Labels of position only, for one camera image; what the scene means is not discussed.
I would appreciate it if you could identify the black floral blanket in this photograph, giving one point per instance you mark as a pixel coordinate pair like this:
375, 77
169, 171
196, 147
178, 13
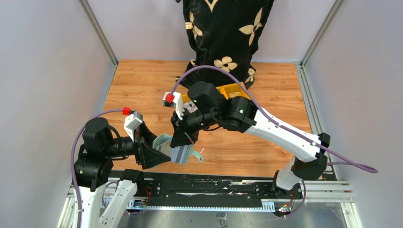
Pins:
225, 33

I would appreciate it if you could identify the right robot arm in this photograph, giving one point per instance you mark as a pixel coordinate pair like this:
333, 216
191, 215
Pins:
241, 114

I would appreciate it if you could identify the green card holder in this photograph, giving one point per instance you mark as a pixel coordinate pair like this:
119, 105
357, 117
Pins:
162, 144

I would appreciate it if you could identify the silver cards stack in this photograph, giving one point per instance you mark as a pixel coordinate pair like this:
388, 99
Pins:
190, 106

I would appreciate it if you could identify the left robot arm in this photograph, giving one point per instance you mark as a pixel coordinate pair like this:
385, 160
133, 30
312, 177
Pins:
95, 162

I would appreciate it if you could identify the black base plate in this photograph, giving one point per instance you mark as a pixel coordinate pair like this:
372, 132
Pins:
212, 191

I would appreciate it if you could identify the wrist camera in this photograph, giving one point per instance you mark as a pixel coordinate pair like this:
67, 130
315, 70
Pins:
132, 122
174, 100

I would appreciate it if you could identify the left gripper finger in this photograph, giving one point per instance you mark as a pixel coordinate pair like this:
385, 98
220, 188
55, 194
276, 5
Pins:
150, 157
147, 136

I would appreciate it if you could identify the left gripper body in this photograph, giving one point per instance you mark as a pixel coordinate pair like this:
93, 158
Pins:
130, 147

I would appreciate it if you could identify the gold cards stack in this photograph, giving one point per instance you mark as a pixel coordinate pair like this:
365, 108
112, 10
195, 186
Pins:
235, 94

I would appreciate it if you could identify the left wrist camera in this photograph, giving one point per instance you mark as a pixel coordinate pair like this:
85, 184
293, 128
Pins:
132, 122

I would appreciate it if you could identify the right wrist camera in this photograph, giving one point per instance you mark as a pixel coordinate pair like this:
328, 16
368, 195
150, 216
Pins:
174, 100

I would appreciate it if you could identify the yellow three-compartment bin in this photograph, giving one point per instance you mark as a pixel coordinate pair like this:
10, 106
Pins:
233, 91

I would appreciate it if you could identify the aluminium frame rail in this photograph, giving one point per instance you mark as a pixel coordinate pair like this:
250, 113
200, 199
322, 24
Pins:
313, 191

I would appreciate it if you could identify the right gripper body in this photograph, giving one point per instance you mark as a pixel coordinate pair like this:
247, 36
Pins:
196, 121

